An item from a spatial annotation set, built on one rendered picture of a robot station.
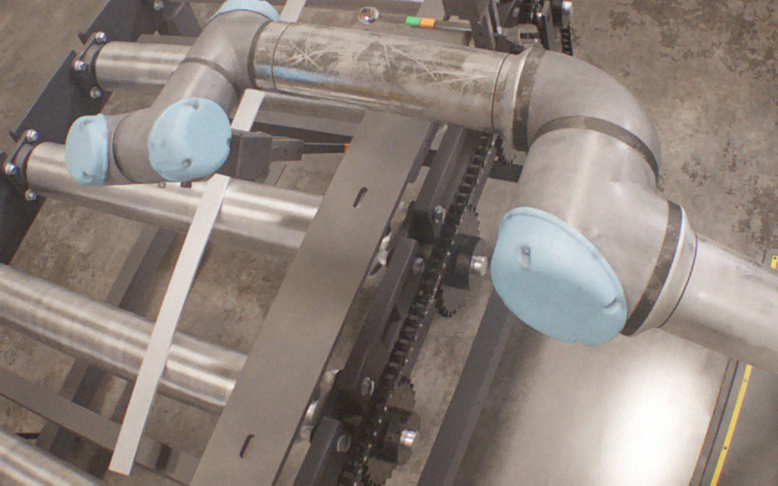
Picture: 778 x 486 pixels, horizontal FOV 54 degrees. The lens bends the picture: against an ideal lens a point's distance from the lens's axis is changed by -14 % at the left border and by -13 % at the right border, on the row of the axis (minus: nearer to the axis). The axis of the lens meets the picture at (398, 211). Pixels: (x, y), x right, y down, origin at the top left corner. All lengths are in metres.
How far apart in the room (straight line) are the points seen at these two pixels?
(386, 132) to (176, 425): 1.45
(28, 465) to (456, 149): 0.87
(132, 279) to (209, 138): 1.43
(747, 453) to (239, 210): 1.10
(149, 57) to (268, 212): 0.55
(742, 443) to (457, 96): 1.18
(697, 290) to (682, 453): 1.42
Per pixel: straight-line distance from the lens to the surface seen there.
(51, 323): 1.48
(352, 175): 1.04
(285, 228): 1.37
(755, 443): 1.76
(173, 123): 0.78
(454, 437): 1.75
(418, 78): 0.77
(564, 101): 0.71
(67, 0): 4.03
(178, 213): 1.49
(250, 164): 0.96
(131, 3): 2.06
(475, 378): 1.79
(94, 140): 0.86
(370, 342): 1.18
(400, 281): 1.23
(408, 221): 1.30
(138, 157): 0.83
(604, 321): 0.65
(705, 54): 2.82
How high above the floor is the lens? 1.96
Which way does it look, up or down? 53 degrees down
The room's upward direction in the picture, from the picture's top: 19 degrees counter-clockwise
